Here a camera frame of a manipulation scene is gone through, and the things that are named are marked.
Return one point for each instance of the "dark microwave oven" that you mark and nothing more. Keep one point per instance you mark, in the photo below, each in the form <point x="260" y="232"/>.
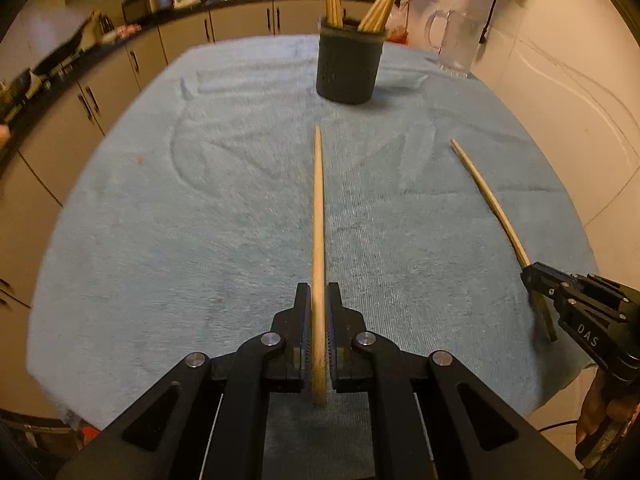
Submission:
<point x="147" y="4"/>

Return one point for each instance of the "beige kitchen cabinets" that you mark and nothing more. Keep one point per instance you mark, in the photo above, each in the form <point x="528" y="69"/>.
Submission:
<point x="240" y="25"/>

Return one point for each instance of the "black frying pan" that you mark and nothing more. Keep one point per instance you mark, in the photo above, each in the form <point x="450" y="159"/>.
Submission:
<point x="60" y="52"/>

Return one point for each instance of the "long wooden chopstick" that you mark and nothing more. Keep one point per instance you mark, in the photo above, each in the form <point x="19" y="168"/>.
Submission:
<point x="318" y="210"/>
<point x="490" y="195"/>

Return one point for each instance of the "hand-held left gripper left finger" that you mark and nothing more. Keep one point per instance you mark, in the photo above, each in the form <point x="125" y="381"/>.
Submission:
<point x="303" y="320"/>

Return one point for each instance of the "black kitchen countertop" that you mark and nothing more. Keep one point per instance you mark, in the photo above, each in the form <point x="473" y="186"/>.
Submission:
<point x="240" y="1"/>

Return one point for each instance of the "clear glass pitcher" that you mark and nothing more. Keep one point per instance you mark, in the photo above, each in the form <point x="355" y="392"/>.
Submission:
<point x="460" y="35"/>

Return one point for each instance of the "blue terry towel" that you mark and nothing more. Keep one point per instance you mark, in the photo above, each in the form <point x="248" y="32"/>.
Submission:
<point x="200" y="235"/>

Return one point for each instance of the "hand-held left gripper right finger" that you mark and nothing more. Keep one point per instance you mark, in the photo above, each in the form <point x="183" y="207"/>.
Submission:
<point x="332" y="320"/>

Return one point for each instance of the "black perforated utensil holder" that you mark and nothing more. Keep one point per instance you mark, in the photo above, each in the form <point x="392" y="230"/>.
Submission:
<point x="350" y="70"/>

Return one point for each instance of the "person's right hand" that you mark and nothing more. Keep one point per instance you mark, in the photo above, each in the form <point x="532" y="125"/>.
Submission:
<point x="595" y="405"/>

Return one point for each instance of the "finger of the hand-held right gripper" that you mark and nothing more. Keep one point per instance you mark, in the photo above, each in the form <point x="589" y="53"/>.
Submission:
<point x="585" y="335"/>
<point x="590" y="285"/>

